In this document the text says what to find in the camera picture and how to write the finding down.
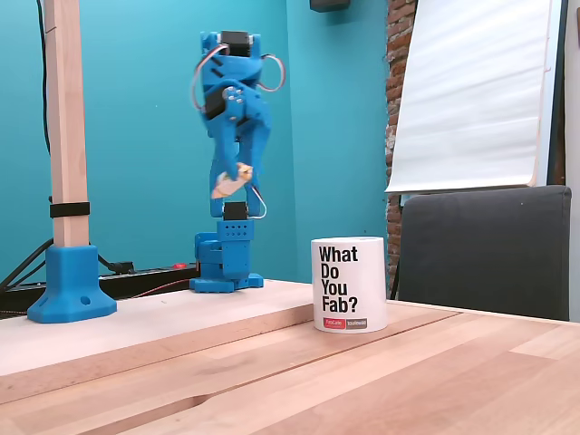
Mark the white-gold sweet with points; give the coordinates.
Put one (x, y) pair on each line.
(229, 185)

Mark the white printed mug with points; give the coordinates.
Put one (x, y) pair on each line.
(371, 281)

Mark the black power strip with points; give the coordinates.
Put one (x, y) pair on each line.
(149, 276)

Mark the light wooden board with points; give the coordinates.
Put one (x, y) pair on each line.
(181, 317)

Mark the white flip chart paper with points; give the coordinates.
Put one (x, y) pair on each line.
(466, 90)

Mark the dark grey chair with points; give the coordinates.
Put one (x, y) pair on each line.
(480, 244)

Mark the dark flip chart easel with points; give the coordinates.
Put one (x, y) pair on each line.
(558, 136)

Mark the wooden post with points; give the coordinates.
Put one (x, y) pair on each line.
(65, 113)

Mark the blue post base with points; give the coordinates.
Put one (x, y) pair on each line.
(68, 281)

